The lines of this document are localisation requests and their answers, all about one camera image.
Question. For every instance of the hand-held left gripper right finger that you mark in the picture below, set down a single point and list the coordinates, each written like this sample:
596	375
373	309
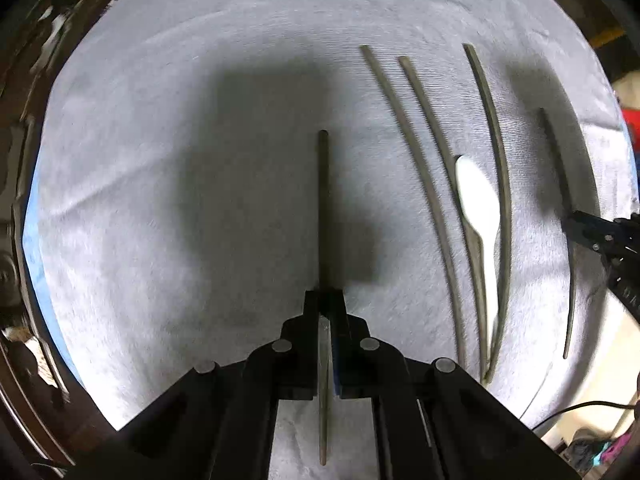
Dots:
336	360

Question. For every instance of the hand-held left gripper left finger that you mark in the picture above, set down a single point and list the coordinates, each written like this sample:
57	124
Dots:
311	340

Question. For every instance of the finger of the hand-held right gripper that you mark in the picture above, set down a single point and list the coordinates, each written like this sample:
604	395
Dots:
629	227
590	232

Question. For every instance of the dark metal chopstick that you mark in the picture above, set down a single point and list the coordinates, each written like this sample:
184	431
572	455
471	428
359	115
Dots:
434	125
323	210
425	180
573	280
508	210

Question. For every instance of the white spoon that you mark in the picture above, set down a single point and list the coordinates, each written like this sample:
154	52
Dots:
477	195

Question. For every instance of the grey towel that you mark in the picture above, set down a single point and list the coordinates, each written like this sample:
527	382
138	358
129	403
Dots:
200	240

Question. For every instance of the pile of colourful clothes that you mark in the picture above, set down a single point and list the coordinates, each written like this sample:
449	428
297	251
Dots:
600	452

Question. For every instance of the blue table cover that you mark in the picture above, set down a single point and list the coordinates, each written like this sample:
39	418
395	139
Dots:
42	280

